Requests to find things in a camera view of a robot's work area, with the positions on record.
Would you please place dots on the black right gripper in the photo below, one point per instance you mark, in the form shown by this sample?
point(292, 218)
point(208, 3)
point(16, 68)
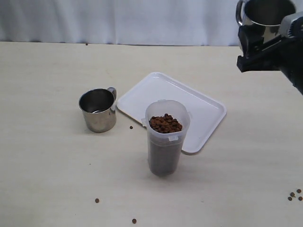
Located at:
point(281, 53)

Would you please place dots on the steel mug with kibble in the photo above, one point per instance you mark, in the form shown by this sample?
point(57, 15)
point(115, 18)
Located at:
point(99, 109)

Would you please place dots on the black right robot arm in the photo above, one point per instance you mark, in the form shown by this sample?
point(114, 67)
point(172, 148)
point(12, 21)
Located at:
point(294, 78)

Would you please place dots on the white plastic tray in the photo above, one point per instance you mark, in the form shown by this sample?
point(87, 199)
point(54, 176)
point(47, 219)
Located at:
point(206, 113)

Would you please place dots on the clear plastic tall container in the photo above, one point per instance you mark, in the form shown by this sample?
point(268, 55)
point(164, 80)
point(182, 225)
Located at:
point(167, 123)

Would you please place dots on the white curtain backdrop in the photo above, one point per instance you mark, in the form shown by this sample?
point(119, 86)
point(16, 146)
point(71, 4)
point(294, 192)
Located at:
point(130, 22)

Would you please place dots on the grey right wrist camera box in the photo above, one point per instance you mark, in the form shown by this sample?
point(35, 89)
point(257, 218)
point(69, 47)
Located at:
point(292, 26)

